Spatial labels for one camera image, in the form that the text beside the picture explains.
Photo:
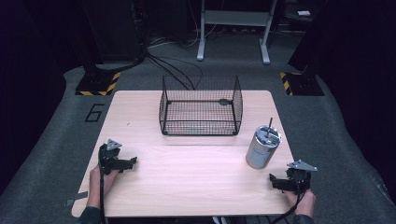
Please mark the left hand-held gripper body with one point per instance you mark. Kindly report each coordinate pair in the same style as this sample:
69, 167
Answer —
109, 158

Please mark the black cabinet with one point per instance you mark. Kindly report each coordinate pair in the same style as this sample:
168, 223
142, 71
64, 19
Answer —
112, 31

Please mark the striped black stand base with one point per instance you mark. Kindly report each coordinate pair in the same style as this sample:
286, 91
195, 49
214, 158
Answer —
303, 84
96, 84

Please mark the person's left hand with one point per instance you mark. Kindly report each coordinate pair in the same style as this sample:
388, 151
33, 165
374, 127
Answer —
108, 182

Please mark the grey tape strip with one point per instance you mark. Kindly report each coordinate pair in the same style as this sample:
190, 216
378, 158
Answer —
76, 197

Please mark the black straw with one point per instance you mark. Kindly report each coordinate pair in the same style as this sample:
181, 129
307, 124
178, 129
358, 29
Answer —
269, 126

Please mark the white metal stand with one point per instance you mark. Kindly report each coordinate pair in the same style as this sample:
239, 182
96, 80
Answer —
236, 18

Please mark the small white box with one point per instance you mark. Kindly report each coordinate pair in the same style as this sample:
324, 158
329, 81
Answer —
304, 13

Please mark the silver metal cup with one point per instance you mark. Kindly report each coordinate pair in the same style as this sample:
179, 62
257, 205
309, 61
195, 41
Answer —
261, 152

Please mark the person's right hand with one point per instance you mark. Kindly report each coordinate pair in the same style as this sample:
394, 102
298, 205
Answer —
303, 202

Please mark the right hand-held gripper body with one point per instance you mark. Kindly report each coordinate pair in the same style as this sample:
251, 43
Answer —
299, 177

